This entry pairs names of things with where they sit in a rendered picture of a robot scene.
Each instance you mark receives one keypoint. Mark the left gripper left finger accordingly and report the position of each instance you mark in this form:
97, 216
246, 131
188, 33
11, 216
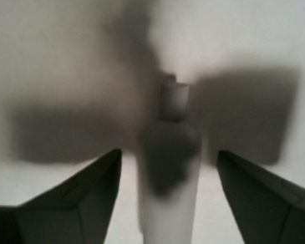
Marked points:
76, 211

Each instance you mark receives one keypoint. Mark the grey gas cylinder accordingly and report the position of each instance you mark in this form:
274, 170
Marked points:
171, 161

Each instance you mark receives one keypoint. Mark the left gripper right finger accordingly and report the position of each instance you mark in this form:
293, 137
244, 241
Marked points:
267, 208

